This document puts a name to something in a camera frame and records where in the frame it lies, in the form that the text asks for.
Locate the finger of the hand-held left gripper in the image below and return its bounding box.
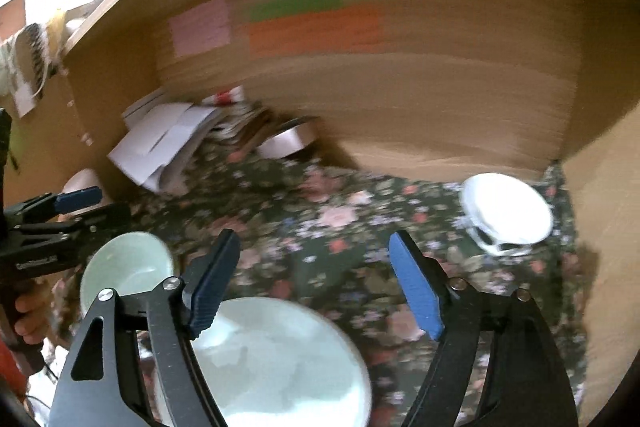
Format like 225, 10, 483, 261
15, 187, 103, 220
60, 202, 132, 240

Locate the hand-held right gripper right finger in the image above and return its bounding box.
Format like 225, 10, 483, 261
389, 231, 583, 427

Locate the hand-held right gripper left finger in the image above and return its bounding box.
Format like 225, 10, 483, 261
47, 228, 242, 427

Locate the small mint green bowl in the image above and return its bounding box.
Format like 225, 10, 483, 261
80, 231, 176, 313

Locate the mint green plate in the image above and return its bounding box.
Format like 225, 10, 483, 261
150, 297, 373, 427

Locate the person's left hand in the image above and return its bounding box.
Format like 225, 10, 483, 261
12, 279, 58, 345

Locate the stack of white papers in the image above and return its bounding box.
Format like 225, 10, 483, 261
107, 87, 226, 195

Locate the floral dark green tablecloth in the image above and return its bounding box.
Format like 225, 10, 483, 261
45, 142, 588, 427

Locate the striped cloth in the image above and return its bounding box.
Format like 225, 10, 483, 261
12, 23, 51, 100

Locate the silver round tin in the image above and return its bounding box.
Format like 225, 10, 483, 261
257, 117, 321, 160

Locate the pile of magazines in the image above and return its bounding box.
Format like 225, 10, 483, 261
202, 87, 273, 150

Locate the brown card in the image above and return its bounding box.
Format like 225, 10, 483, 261
0, 0, 27, 40

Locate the pink sticky note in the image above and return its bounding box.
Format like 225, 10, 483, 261
167, 0, 233, 58

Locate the orange sticky note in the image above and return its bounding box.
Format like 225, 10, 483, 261
247, 4, 383, 58

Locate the green sticky note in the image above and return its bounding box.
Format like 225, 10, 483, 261
247, 0, 351, 20

